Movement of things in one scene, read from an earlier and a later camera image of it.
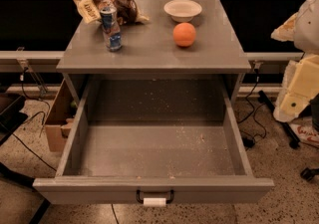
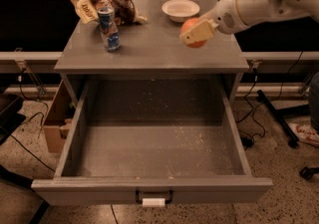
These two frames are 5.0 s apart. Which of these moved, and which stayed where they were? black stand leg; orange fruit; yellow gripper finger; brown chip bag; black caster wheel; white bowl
Moved: yellow gripper finger; orange fruit
Stayed: black stand leg; brown chip bag; white bowl; black caster wheel
